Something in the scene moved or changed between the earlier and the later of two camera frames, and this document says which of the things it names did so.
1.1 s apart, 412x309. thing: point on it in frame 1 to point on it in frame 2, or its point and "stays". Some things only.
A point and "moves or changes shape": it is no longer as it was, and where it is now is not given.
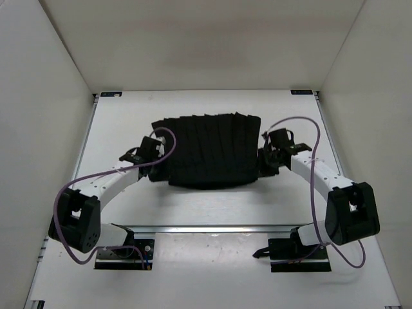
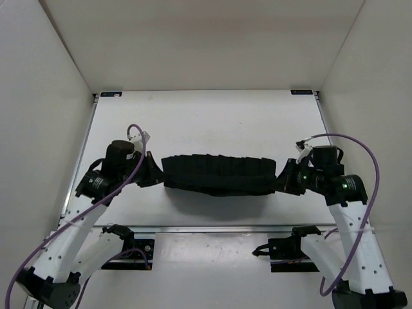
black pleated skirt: [212, 150] moves or changes shape
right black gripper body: [268, 165] to [306, 177]
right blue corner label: [301, 92] stays
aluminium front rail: [213, 228] stays
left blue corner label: [111, 94] stays
